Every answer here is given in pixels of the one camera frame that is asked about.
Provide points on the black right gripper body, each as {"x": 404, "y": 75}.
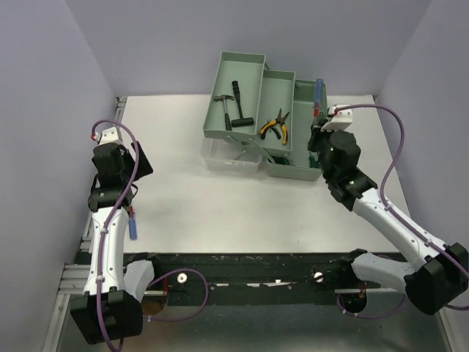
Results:
{"x": 318, "y": 143}

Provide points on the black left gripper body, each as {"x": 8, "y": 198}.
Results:
{"x": 143, "y": 166}

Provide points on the yellow handled pliers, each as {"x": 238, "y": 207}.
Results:
{"x": 278, "y": 125}

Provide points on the blue handled screwdriver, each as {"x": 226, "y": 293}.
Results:
{"x": 133, "y": 233}

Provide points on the red handled thin screwdriver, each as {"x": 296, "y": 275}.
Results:
{"x": 318, "y": 91}

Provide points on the black T-handle wrench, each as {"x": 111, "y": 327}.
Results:
{"x": 241, "y": 121}

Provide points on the green plastic tool box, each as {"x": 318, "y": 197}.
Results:
{"x": 263, "y": 91}

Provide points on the green handled hammer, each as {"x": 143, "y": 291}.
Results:
{"x": 224, "y": 99}

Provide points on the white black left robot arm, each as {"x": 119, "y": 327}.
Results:
{"x": 110, "y": 307}

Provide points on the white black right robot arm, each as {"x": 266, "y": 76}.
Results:
{"x": 433, "y": 273}

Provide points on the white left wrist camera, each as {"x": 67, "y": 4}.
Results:
{"x": 109, "y": 135}

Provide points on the aluminium extrusion frame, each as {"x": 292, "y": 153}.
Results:
{"x": 74, "y": 276}

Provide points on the black mounting base rail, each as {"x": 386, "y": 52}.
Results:
{"x": 252, "y": 279}

